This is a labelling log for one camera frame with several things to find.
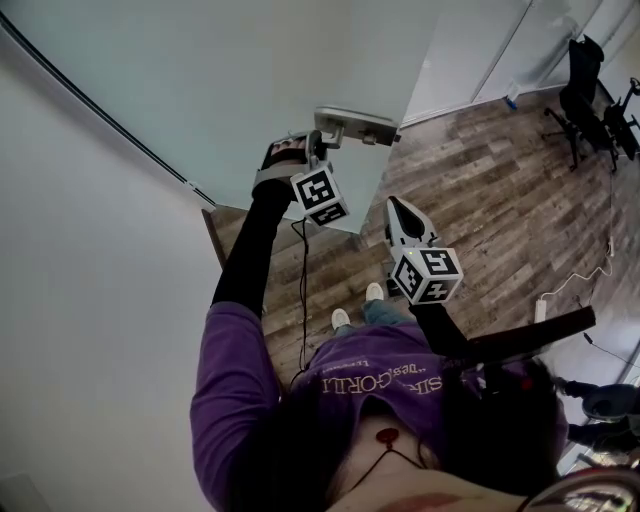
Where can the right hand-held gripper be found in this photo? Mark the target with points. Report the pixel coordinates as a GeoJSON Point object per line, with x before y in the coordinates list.
{"type": "Point", "coordinates": [425, 275]}

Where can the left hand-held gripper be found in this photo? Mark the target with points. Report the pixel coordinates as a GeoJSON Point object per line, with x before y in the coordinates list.
{"type": "Point", "coordinates": [317, 192]}

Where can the frosted glass door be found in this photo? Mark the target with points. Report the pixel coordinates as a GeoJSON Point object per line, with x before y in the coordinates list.
{"type": "Point", "coordinates": [175, 75]}

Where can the person's right forearm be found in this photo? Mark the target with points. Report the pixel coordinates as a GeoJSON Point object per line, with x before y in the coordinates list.
{"type": "Point", "coordinates": [437, 325]}

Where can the person's left forearm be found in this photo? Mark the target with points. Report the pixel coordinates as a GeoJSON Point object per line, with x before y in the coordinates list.
{"type": "Point", "coordinates": [250, 250]}

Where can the person's left hand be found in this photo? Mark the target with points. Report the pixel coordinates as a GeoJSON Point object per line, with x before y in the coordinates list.
{"type": "Point", "coordinates": [282, 155]}

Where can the person's right white shoe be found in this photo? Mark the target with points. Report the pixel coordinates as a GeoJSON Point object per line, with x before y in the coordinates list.
{"type": "Point", "coordinates": [374, 291]}

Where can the person's white shoe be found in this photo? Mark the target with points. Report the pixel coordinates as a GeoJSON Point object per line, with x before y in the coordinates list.
{"type": "Point", "coordinates": [340, 318]}
{"type": "Point", "coordinates": [374, 291]}

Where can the blue jeans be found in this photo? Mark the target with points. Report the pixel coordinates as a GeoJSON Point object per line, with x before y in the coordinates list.
{"type": "Point", "coordinates": [382, 312]}

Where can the person's left white shoe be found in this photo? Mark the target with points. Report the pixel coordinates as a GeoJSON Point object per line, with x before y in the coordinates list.
{"type": "Point", "coordinates": [340, 318]}

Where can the white power strip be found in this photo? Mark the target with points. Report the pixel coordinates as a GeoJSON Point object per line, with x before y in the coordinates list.
{"type": "Point", "coordinates": [540, 310]}

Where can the small blue object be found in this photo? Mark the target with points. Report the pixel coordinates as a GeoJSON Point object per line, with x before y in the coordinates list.
{"type": "Point", "coordinates": [511, 103]}

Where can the small white object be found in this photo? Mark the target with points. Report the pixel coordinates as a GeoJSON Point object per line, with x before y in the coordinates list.
{"type": "Point", "coordinates": [512, 90]}

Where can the white plug adapter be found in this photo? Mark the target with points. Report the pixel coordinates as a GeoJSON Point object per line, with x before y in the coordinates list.
{"type": "Point", "coordinates": [610, 248]}

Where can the black office chair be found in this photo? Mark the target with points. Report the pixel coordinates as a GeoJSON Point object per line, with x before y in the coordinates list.
{"type": "Point", "coordinates": [582, 85]}
{"type": "Point", "coordinates": [625, 125]}

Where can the purple printed shirt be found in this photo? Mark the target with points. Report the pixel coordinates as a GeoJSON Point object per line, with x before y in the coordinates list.
{"type": "Point", "coordinates": [235, 380]}

